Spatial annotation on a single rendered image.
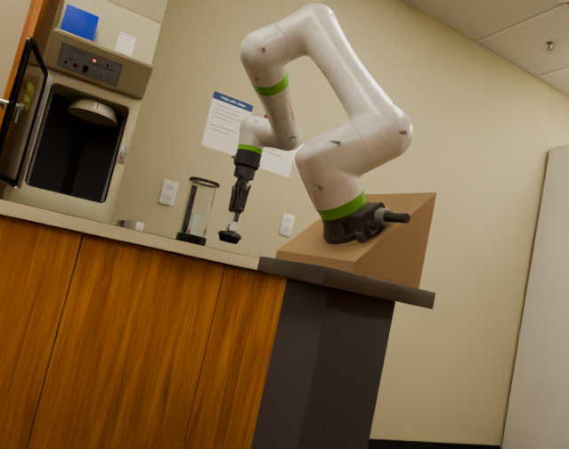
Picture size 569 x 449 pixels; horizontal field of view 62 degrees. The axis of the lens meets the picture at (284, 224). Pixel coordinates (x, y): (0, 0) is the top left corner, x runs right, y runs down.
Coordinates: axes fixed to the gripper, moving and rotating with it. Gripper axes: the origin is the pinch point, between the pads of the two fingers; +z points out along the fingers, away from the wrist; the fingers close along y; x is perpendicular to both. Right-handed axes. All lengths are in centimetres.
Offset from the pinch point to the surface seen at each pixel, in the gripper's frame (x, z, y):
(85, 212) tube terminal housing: -48, 9, -16
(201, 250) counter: -13.3, 12.9, 14.5
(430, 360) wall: 166, 46, -58
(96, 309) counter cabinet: -39, 37, 11
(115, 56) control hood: -52, -44, -5
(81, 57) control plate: -62, -41, -8
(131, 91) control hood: -44, -37, -12
